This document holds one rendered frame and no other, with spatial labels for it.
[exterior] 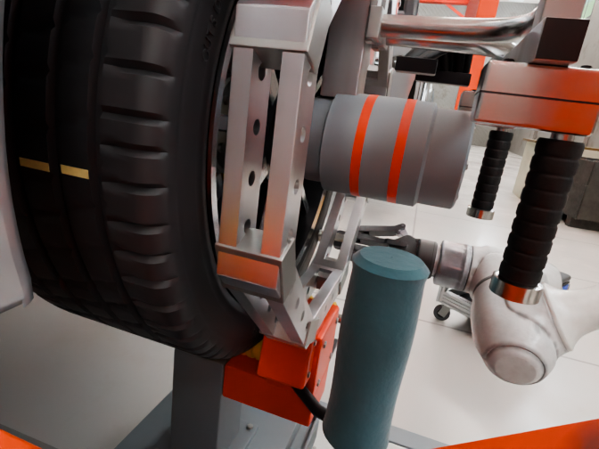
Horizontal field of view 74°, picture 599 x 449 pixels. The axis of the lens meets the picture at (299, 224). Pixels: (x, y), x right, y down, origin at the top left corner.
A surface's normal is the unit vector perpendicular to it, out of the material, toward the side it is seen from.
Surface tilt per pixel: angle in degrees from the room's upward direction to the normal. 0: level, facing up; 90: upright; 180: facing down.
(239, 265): 90
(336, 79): 90
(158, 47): 80
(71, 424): 0
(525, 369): 108
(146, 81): 82
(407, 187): 124
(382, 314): 88
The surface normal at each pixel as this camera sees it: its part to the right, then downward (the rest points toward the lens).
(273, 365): -0.29, 0.07
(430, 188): -0.33, 0.72
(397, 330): 0.24, 0.27
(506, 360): -0.40, 0.53
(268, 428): 0.13, -0.95
